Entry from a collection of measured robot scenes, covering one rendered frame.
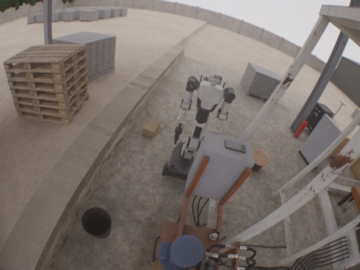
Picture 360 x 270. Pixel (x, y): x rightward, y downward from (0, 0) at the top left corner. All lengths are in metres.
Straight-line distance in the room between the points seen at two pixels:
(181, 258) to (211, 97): 1.46
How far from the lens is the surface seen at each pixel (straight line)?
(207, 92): 1.80
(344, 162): 0.87
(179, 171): 2.38
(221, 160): 1.29
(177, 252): 1.07
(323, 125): 4.28
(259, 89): 5.88
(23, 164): 2.58
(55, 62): 2.40
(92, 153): 2.37
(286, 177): 3.67
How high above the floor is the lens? 2.07
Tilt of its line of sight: 41 degrees down
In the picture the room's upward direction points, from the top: 16 degrees clockwise
